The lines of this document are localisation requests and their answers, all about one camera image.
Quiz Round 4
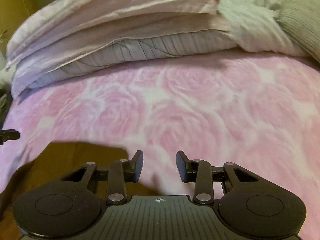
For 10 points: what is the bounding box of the brown garment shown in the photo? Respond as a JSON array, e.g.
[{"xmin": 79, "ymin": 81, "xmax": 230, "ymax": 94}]
[{"xmin": 0, "ymin": 141, "xmax": 161, "ymax": 240}]

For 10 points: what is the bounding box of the pink rose blanket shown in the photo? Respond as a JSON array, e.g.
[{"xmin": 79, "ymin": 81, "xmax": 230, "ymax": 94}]
[{"xmin": 1, "ymin": 50, "xmax": 319, "ymax": 239}]

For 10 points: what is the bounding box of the lilac folded duvet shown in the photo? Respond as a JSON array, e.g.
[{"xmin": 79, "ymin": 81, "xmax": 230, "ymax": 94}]
[{"xmin": 6, "ymin": 0, "xmax": 230, "ymax": 98}]

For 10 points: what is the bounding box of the grey knitted pillow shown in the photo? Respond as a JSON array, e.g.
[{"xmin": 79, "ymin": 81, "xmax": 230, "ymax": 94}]
[{"xmin": 277, "ymin": 0, "xmax": 319, "ymax": 61}]

